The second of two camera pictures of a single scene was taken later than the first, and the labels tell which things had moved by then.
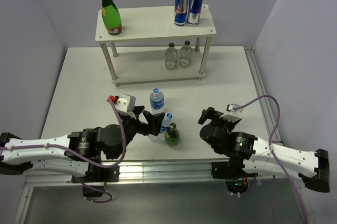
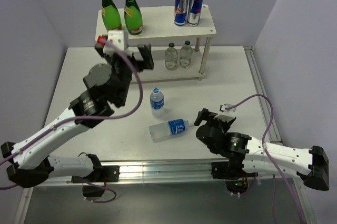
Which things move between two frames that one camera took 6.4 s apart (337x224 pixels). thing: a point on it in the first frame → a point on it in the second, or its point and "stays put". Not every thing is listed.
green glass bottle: [172, 136] → [132, 16]
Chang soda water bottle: [186, 55] stays put
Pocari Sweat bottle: [166, 124] → [160, 131]
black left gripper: [155, 121] → [147, 63]
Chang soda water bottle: [171, 57] stays put
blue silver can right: [195, 7] stays put
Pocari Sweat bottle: [156, 101] stays put
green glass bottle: [110, 13] stays put
